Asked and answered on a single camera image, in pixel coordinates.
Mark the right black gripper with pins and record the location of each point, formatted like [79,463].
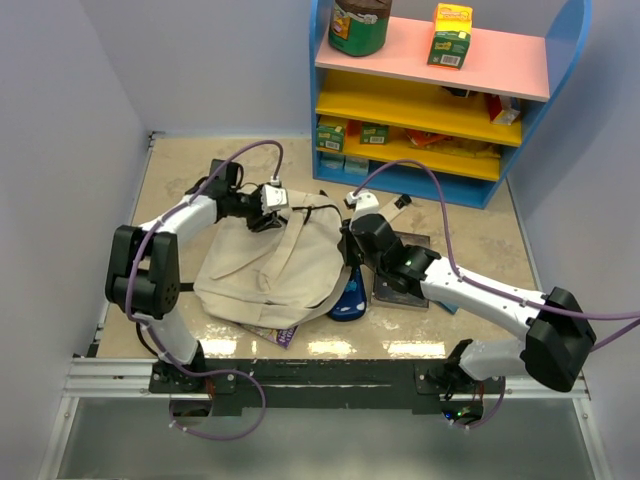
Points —
[345,245]

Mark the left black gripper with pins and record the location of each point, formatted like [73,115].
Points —
[262,222]

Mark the beige canvas backpack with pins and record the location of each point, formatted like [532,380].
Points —
[279,278]

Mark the small blue notebook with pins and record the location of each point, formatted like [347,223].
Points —
[448,307]

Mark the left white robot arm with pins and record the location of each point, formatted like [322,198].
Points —
[143,275]

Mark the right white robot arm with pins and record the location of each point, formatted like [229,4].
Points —
[550,340]

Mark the A Tale of Two Cities book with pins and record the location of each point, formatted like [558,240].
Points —
[383,295]

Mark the blue shark pencil case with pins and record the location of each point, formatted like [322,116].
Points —
[352,304]

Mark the light blue box right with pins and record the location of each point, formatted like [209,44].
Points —
[356,166]

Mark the light blue box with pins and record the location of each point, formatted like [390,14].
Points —
[332,161]
[356,166]

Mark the light blue box left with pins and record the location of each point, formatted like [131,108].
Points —
[332,161]

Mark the green box left shelf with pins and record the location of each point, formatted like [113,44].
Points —
[330,137]

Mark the green box shelf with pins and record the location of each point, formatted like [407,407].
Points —
[330,137]
[373,133]

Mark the purple 52-Storey Treehouse book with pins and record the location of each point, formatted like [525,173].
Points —
[279,337]

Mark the green box middle shelf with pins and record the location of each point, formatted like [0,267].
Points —
[373,133]

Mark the orange snack packet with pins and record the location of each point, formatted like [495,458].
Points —
[421,139]

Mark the blue colourful shelf unit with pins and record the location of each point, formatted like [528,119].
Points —
[396,87]

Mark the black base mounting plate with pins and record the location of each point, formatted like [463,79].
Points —
[418,386]

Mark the red white box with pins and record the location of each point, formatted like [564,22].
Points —
[502,110]

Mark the green brown jar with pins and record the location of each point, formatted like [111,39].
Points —
[358,28]

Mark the yellow green carton box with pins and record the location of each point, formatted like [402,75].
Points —
[451,37]

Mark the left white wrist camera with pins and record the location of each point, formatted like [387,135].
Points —
[273,198]

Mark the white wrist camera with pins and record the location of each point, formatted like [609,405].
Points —
[362,203]
[273,198]

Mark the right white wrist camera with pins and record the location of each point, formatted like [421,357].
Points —
[362,203]

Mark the aluminium rail frame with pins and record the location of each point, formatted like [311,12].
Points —
[114,368]

